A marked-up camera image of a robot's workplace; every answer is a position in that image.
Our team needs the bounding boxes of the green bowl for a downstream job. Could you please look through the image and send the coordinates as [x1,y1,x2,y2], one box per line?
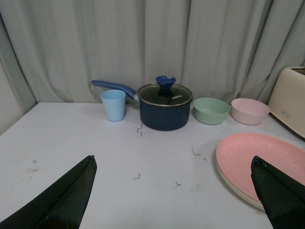
[193,98,230,125]

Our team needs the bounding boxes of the light blue cup left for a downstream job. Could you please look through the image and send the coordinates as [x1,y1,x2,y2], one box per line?
[101,90,126,122]

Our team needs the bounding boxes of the pink bowl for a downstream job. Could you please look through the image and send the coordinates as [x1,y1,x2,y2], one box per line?
[231,98,270,125]

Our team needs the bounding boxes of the dark blue saucepan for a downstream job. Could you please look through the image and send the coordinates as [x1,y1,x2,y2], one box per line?
[91,80,192,131]

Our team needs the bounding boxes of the cream toaster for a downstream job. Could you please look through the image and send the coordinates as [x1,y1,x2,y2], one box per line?
[268,67,305,138]

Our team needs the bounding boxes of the grey curtain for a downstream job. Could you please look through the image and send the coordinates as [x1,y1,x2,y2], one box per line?
[0,0,305,135]

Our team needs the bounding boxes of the glass pot lid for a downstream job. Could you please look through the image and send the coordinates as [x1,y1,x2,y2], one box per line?
[138,75,193,107]

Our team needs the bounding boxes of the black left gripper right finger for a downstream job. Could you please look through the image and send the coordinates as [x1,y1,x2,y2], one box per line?
[251,156,305,229]

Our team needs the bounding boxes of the beige plate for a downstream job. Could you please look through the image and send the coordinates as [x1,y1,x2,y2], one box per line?
[216,160,264,211]

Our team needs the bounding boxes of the pink plate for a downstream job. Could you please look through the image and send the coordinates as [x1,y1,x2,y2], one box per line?
[216,133,305,198]

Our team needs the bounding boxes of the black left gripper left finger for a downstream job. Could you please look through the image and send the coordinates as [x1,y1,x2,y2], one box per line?
[0,156,97,229]

